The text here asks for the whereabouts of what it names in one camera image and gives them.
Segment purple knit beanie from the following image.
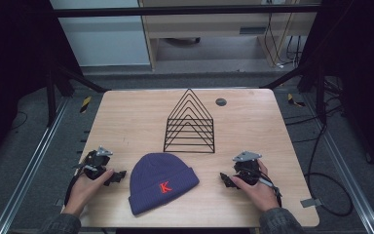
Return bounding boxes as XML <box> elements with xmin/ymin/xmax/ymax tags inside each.
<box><xmin>128</xmin><ymin>152</ymin><xmax>201</xmax><ymax>216</ymax></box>

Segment grey metal bracket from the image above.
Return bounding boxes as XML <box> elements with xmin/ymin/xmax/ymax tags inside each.
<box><xmin>300</xmin><ymin>197</ymin><xmax>323</xmax><ymax>209</ymax></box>

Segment black metal stand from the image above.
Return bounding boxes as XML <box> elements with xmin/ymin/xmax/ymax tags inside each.
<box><xmin>45</xmin><ymin>62</ymin><xmax>111</xmax><ymax>128</ymax></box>
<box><xmin>261</xmin><ymin>61</ymin><xmax>327</xmax><ymax>123</ymax></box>

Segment black and yellow tape strip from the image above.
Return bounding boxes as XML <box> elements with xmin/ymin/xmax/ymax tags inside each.
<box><xmin>286</xmin><ymin>93</ymin><xmax>306</xmax><ymax>108</ymax></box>
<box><xmin>79</xmin><ymin>96</ymin><xmax>93</xmax><ymax>114</ymax></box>

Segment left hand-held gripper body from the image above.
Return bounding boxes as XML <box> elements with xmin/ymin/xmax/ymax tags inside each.
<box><xmin>73</xmin><ymin>145</ymin><xmax>114</xmax><ymax>181</ymax></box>

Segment person's right hand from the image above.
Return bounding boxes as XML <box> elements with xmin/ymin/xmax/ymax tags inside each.
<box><xmin>230</xmin><ymin>159</ymin><xmax>281</xmax><ymax>213</ymax></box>

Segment wooden desk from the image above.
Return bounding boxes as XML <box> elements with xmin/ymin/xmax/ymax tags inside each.
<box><xmin>77</xmin><ymin>88</ymin><xmax>320</xmax><ymax>228</ymax></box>

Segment white cabinet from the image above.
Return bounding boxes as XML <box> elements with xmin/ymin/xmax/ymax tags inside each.
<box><xmin>49</xmin><ymin>0</ymin><xmax>152</xmax><ymax>67</ymax></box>

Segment hanging cables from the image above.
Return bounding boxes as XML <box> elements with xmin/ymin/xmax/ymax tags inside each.
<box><xmin>263</xmin><ymin>0</ymin><xmax>305</xmax><ymax>70</ymax></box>

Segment black floor cable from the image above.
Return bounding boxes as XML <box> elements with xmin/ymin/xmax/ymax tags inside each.
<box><xmin>283</xmin><ymin>106</ymin><xmax>355</xmax><ymax>217</ymax></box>

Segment person's left hand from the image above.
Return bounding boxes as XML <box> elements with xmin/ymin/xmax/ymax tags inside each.
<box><xmin>61</xmin><ymin>168</ymin><xmax>115</xmax><ymax>217</ymax></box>

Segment black wire rack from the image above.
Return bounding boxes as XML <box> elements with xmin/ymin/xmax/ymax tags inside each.
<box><xmin>163</xmin><ymin>88</ymin><xmax>216</xmax><ymax>154</ymax></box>

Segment aluminium rail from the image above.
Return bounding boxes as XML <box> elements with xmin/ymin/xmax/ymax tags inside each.
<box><xmin>300</xmin><ymin>94</ymin><xmax>374</xmax><ymax>234</ymax></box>
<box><xmin>0</xmin><ymin>97</ymin><xmax>71</xmax><ymax>234</ymax></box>

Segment black metal frame bar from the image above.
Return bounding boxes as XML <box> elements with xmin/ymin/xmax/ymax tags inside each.
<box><xmin>53</xmin><ymin>3</ymin><xmax>322</xmax><ymax>19</ymax></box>

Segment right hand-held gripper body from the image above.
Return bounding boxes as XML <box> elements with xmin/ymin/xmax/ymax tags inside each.
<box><xmin>232</xmin><ymin>150</ymin><xmax>263</xmax><ymax>186</ymax></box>

